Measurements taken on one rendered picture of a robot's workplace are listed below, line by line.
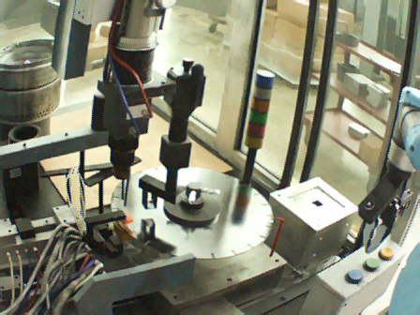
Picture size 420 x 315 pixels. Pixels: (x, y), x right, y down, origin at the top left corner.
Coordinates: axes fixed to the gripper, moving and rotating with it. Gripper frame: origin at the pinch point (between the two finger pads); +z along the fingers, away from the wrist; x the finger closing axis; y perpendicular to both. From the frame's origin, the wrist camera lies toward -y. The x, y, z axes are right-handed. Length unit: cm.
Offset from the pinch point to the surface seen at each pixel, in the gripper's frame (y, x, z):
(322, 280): -6.9, 4.5, 8.4
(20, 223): -58, 49, 9
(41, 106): -36, 96, 3
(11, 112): -48, 98, 4
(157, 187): -29.9, 32.3, -4.7
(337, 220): 12.0, 19.1, 7.8
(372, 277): 4.2, -3.2, 8.2
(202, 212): -20.3, 30.2, 1.8
